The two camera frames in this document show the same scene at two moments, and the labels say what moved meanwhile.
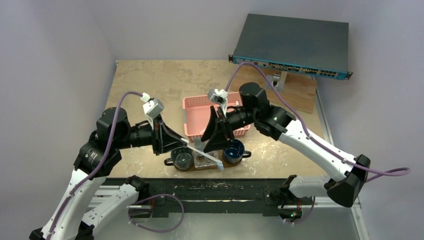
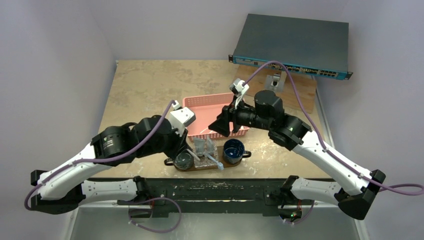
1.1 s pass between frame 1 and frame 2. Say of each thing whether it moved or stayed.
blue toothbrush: stayed
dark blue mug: stayed
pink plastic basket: stayed
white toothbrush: moved
